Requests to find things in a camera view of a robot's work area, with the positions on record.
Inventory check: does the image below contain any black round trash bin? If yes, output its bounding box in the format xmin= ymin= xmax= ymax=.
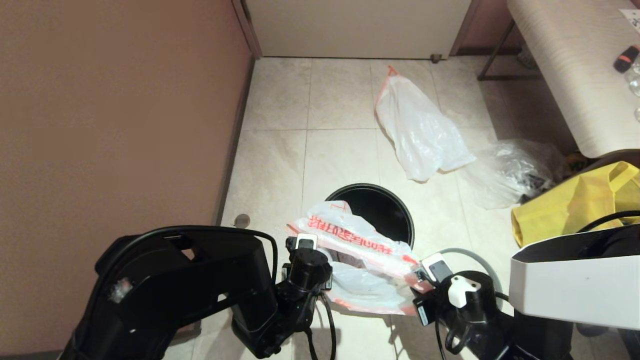
xmin=325 ymin=183 xmax=416 ymax=251

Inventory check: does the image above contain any white door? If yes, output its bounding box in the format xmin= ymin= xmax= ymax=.
xmin=245 ymin=0 xmax=473 ymax=61

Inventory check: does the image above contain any dark metal table leg frame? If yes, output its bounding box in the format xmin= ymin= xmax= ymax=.
xmin=477 ymin=20 xmax=541 ymax=82

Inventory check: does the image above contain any new white red-printed bag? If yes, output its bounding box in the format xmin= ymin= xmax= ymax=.
xmin=287 ymin=200 xmax=433 ymax=317

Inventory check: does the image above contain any grey bin retaining ring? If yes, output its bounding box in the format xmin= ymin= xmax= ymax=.
xmin=435 ymin=248 xmax=503 ymax=301

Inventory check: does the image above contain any white plastic bag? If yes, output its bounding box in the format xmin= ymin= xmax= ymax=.
xmin=375 ymin=65 xmax=477 ymax=183

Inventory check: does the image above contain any black orange marker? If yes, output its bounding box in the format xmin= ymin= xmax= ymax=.
xmin=614 ymin=45 xmax=640 ymax=74

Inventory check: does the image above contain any smooth black left arm cable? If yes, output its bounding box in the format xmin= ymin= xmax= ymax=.
xmin=97 ymin=225 xmax=278 ymax=286

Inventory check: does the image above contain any yellow fabric bag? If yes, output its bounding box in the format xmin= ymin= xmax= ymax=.
xmin=511 ymin=161 xmax=640 ymax=248

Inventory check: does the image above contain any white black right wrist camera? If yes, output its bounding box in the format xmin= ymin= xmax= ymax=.
xmin=419 ymin=252 xmax=497 ymax=323

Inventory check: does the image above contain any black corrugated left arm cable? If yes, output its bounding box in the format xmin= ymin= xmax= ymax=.
xmin=305 ymin=292 xmax=337 ymax=360

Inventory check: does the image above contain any clear crumpled plastic bag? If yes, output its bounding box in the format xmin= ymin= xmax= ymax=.
xmin=457 ymin=140 xmax=568 ymax=211

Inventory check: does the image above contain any white printed paper sheet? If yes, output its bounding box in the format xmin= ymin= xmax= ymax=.
xmin=619 ymin=9 xmax=640 ymax=31

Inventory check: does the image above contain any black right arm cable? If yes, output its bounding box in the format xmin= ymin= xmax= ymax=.
xmin=435 ymin=210 xmax=640 ymax=360

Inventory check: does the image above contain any clear plastic bottle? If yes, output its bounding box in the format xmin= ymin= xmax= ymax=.
xmin=625 ymin=55 xmax=640 ymax=98

